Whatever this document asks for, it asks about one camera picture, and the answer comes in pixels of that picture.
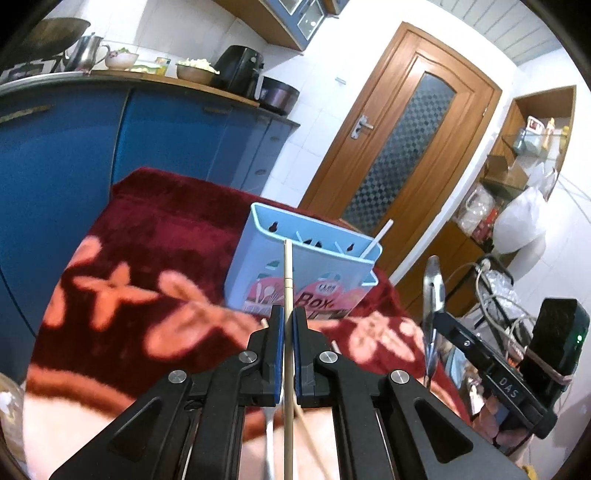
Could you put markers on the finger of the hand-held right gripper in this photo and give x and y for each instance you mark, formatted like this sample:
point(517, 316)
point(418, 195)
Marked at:
point(450, 330)

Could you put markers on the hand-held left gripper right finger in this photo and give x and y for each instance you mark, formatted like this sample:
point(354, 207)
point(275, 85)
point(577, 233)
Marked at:
point(297, 355)

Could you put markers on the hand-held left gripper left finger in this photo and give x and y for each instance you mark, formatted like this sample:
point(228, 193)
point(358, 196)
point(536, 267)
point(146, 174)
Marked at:
point(278, 355)

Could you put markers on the metal spoon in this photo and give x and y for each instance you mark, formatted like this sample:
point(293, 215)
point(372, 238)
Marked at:
point(434, 281)

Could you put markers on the white plastic fork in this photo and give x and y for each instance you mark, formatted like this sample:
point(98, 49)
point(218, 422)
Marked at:
point(269, 443)

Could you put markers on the blue plastic utensil holder box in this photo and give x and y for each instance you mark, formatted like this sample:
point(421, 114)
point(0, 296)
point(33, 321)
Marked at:
point(263, 258)

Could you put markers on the person's right hand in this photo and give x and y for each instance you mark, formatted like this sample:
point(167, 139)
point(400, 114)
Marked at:
point(496, 420)

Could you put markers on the crumpled clear plastic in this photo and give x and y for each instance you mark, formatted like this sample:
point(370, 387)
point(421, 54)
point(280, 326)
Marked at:
point(501, 286)

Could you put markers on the white plastic bag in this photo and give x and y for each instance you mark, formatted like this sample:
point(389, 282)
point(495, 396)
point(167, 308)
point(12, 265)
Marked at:
point(519, 221)

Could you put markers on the clear plastic bag of goods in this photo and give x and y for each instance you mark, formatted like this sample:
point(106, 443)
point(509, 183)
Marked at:
point(475, 207)

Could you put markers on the cardboard box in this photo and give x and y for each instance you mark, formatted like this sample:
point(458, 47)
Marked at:
point(503, 170)

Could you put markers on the red floral blanket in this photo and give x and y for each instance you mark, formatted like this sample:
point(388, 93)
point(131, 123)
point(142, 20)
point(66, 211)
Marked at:
point(161, 221)

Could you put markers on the wooden door with glass panel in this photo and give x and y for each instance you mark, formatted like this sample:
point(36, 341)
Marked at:
point(351, 161)

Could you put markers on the pale blue plastic container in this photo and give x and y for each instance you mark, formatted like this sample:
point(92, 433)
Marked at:
point(526, 138)

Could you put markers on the yellow bottle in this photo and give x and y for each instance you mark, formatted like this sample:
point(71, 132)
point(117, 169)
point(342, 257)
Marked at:
point(549, 131)

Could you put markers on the wooden shelf niche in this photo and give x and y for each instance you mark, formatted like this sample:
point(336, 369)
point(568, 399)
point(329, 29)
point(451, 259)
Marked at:
point(568, 106)

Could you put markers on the dark rice cooker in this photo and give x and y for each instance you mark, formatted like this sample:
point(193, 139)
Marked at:
point(277, 96)

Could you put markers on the tan round stool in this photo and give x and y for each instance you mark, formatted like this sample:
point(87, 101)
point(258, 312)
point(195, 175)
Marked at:
point(7, 406)

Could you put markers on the black air fryer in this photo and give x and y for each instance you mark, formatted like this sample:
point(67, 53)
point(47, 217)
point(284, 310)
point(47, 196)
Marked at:
point(238, 69)

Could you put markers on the bowl of food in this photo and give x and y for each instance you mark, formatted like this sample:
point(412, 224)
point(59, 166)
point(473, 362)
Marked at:
point(194, 74)

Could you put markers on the blue kitchen cabinet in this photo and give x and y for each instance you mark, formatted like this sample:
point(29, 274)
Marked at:
point(60, 152)

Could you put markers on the white floral bowl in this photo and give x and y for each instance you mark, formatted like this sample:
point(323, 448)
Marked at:
point(121, 61)

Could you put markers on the steel kettle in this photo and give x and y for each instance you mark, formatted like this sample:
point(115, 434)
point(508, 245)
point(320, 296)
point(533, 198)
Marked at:
point(85, 53)

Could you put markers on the dark metal wok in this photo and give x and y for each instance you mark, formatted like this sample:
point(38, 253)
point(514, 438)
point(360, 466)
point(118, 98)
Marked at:
point(51, 34)

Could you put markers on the blue wall cabinet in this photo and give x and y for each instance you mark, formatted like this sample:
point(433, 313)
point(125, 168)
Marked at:
point(295, 21)

